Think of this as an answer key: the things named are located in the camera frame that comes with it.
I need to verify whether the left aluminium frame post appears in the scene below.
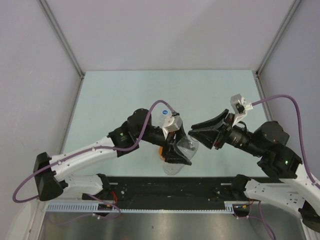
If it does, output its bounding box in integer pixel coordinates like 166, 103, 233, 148
37, 0, 85, 79

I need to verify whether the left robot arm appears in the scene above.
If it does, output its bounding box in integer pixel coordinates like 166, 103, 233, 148
33, 108, 198, 202

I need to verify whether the clear plastic bottle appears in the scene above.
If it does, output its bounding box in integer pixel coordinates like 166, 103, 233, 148
159, 135, 200, 176

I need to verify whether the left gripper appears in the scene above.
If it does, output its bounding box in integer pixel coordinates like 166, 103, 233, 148
135, 123, 196, 167

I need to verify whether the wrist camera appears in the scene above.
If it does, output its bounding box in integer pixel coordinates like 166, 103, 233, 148
230, 94, 253, 125
162, 113, 183, 138

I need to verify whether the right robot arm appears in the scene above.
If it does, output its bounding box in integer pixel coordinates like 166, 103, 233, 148
188, 109, 320, 232

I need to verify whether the aluminium frame post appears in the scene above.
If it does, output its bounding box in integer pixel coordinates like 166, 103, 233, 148
254, 0, 304, 78
37, 0, 85, 79

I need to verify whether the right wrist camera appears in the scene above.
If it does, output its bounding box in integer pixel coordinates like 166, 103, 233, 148
230, 94, 253, 125

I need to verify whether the slotted cable duct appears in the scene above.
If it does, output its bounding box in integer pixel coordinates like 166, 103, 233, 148
46, 201, 250, 215

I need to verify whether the orange bottle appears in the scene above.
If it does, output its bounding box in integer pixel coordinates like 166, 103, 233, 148
158, 147, 165, 161

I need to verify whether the right aluminium frame post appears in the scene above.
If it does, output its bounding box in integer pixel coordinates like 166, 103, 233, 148
254, 0, 304, 78

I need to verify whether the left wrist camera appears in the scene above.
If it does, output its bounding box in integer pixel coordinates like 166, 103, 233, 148
162, 113, 183, 138

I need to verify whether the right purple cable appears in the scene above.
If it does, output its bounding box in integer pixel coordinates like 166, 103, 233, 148
251, 94, 320, 190

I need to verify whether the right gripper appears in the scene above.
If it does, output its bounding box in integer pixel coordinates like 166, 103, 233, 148
186, 108, 263, 156

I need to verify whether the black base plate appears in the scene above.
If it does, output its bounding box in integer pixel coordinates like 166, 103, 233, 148
81, 176, 288, 204

